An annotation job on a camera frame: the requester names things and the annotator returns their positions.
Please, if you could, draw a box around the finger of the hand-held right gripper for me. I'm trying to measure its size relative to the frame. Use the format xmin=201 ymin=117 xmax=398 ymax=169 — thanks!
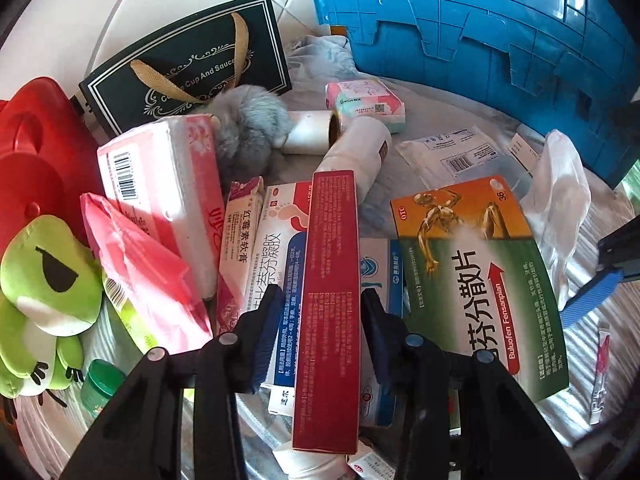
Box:
xmin=559 ymin=217 xmax=640 ymax=328

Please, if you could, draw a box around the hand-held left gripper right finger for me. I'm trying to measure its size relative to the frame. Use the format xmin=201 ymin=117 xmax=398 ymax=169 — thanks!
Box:
xmin=360 ymin=289 xmax=581 ymax=480

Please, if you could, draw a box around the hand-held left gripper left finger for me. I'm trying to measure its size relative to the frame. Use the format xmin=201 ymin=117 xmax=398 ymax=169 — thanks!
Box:
xmin=60 ymin=284 xmax=286 ymax=480

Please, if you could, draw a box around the long red box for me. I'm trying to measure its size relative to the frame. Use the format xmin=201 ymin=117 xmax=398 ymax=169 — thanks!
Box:
xmin=291 ymin=170 xmax=362 ymax=455

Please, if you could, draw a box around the white medicine bottle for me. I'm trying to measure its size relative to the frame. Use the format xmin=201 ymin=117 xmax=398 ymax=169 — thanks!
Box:
xmin=315 ymin=116 xmax=392 ymax=206

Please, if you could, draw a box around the blue plastic storage crate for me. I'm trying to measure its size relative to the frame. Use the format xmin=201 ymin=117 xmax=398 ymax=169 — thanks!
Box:
xmin=304 ymin=0 xmax=640 ymax=191

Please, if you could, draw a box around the white red blue medicine box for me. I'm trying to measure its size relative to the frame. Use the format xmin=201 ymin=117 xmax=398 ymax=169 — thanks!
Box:
xmin=260 ymin=181 xmax=313 ymax=391

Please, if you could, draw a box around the small pink tube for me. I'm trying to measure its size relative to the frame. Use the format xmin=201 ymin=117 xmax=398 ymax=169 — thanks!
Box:
xmin=590 ymin=326 xmax=612 ymax=425

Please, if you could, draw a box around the pink ointment box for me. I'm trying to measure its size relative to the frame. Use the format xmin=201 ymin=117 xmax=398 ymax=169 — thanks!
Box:
xmin=216 ymin=176 xmax=265 ymax=336

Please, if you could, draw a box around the clear plastic bag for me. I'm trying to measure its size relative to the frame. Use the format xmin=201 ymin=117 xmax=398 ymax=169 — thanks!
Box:
xmin=520 ymin=130 xmax=591 ymax=311

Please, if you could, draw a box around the orange green medicine box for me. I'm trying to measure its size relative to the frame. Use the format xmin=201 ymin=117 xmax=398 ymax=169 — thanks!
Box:
xmin=390 ymin=176 xmax=571 ymax=403

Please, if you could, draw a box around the pink plastic packet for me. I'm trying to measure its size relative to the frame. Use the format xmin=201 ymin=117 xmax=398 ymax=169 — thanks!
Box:
xmin=80 ymin=192 xmax=213 ymax=356

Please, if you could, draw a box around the yellow green packet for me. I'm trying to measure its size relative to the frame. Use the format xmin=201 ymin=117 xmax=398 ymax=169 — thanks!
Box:
xmin=102 ymin=280 xmax=151 ymax=356

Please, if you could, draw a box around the white tube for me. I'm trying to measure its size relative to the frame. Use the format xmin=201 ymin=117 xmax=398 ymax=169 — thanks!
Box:
xmin=272 ymin=447 xmax=351 ymax=480

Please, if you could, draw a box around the small green-capped jar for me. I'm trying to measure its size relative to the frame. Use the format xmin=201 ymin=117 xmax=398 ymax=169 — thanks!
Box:
xmin=80 ymin=359 xmax=127 ymax=413

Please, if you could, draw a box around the pink white tissue pack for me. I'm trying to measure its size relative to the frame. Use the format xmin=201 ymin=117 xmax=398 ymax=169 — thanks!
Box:
xmin=96 ymin=114 xmax=226 ymax=301

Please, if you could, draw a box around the flat packet with barcode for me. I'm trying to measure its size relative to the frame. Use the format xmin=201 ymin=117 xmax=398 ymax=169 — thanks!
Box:
xmin=397 ymin=125 xmax=533 ymax=196

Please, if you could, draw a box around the grey furry pompom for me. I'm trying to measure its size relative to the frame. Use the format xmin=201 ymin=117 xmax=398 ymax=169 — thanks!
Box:
xmin=212 ymin=85 xmax=293 ymax=186

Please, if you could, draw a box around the white lint roller refill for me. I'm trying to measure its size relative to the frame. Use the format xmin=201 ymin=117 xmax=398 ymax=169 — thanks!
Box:
xmin=281 ymin=111 xmax=342 ymax=155

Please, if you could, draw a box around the green frog plush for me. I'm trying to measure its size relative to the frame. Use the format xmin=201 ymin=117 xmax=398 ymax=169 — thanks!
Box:
xmin=0 ymin=215 xmax=106 ymax=401

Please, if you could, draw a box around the pink green tissue pack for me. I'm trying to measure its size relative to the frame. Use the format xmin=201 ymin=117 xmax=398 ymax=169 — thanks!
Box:
xmin=325 ymin=79 xmax=406 ymax=133

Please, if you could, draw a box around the grey cloth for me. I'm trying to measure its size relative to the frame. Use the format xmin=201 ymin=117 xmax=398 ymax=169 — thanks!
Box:
xmin=287 ymin=34 xmax=357 ymax=93

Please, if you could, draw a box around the dark green gift bag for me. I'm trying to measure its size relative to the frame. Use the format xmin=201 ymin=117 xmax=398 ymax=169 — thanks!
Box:
xmin=78 ymin=0 xmax=292 ymax=137

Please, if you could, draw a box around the red bear-shaped case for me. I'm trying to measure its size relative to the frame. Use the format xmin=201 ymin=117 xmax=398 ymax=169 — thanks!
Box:
xmin=0 ymin=76 xmax=106 ymax=256

